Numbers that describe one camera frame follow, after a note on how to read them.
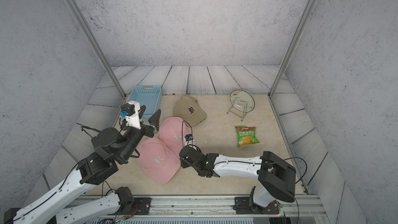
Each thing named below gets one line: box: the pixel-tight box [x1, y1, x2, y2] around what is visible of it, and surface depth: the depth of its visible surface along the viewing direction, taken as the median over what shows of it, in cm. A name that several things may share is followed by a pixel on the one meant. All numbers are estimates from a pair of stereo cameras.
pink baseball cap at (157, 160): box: [137, 136, 181, 185], surface depth 84 cm
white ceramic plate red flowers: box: [229, 89, 255, 114], surface depth 103 cm
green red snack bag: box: [234, 125, 260, 148], surface depth 95 cm
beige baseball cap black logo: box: [172, 95, 208, 128], surface depth 107 cm
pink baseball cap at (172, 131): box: [158, 116, 190, 158], surface depth 92 cm
